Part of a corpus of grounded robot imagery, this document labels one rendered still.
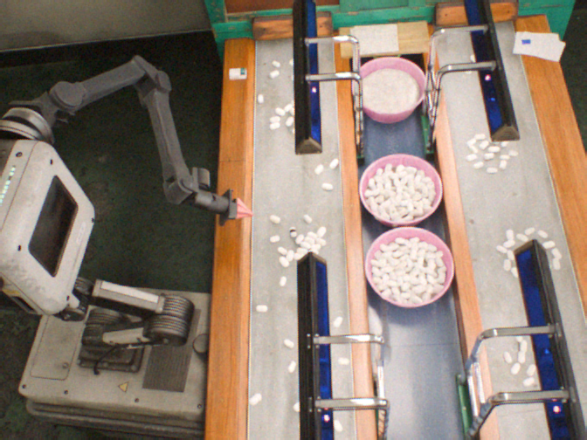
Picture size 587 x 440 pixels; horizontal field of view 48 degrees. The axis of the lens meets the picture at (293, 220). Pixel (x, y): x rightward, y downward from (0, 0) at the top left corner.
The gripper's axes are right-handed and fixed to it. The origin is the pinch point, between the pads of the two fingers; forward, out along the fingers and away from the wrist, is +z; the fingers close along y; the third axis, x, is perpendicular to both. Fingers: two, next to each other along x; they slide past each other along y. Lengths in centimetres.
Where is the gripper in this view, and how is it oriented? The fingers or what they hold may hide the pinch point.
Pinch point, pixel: (250, 214)
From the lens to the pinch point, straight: 207.1
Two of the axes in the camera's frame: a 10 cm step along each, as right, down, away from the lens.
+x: -5.6, 4.2, 7.2
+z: 8.3, 2.6, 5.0
